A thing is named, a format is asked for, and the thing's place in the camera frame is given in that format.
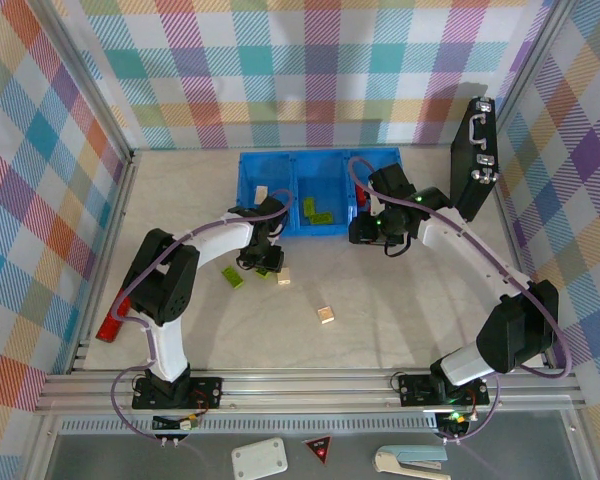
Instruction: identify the light blue stapler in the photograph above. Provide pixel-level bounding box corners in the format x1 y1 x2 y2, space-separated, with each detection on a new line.
372 444 451 476

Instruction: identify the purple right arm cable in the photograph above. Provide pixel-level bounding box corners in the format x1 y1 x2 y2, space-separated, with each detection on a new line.
348 157 574 445

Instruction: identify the blue three-compartment bin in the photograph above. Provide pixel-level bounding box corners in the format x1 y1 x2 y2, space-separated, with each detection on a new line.
238 148 405 240

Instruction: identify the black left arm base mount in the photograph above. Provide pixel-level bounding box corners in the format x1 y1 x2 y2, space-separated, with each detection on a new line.
131 375 224 411

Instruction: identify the aluminium extrusion frame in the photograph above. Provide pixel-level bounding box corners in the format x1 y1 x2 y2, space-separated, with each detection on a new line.
27 0 599 480

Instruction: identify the red triangle button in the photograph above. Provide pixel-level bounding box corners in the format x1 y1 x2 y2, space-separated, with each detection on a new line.
301 434 333 467

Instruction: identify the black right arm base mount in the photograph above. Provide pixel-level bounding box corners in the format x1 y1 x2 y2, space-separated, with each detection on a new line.
397 372 491 407

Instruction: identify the black briefcase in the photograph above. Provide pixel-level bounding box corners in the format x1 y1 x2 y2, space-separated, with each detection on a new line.
449 95 501 224

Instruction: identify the grey slotted cable duct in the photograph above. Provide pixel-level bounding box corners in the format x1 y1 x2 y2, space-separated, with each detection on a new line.
59 417 441 435

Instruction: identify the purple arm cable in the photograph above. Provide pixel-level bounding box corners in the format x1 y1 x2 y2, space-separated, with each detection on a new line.
348 157 574 445
110 188 296 444

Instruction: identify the black connector with wires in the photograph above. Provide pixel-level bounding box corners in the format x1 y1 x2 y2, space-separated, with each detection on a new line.
152 412 201 435
437 409 471 437

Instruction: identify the white plastic plate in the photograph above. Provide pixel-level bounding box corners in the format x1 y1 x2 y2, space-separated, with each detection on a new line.
231 437 287 480

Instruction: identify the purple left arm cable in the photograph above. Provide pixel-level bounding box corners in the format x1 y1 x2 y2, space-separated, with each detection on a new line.
110 188 296 444

